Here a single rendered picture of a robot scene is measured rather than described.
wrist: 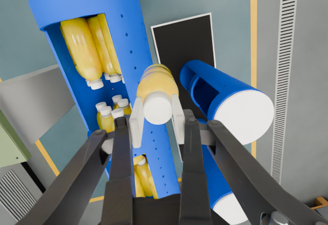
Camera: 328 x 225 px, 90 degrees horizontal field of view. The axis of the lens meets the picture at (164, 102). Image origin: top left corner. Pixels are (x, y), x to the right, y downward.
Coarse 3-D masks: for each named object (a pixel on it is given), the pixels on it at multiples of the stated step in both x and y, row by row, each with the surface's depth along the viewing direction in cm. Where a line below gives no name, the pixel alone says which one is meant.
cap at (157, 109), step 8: (152, 96) 21; (160, 96) 21; (144, 104) 21; (152, 104) 21; (160, 104) 21; (168, 104) 21; (144, 112) 21; (152, 112) 21; (160, 112) 21; (168, 112) 21; (152, 120) 21; (160, 120) 21; (168, 120) 22
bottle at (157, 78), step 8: (152, 64) 37; (160, 64) 37; (144, 72) 33; (152, 72) 28; (160, 72) 27; (168, 72) 31; (144, 80) 25; (152, 80) 24; (160, 80) 24; (168, 80) 25; (144, 88) 24; (152, 88) 23; (160, 88) 23; (168, 88) 24; (176, 88) 26; (144, 96) 23; (168, 96) 23
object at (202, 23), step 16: (208, 16) 137; (160, 32) 138; (176, 32) 140; (192, 32) 141; (208, 32) 142; (160, 48) 143; (176, 48) 144; (192, 48) 146; (208, 48) 147; (176, 64) 150; (208, 64) 152; (176, 80) 155
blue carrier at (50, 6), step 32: (32, 0) 37; (64, 0) 34; (96, 0) 36; (128, 0) 41; (128, 32) 42; (64, 64) 53; (128, 64) 43; (96, 96) 66; (128, 96) 46; (96, 128) 65; (160, 128) 56; (160, 160) 58; (160, 192) 61
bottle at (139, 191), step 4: (136, 172) 72; (136, 176) 70; (136, 180) 69; (140, 180) 72; (136, 184) 69; (140, 184) 71; (136, 188) 69; (140, 188) 71; (136, 192) 70; (140, 192) 71; (144, 192) 76; (136, 196) 71; (140, 196) 72; (144, 196) 74
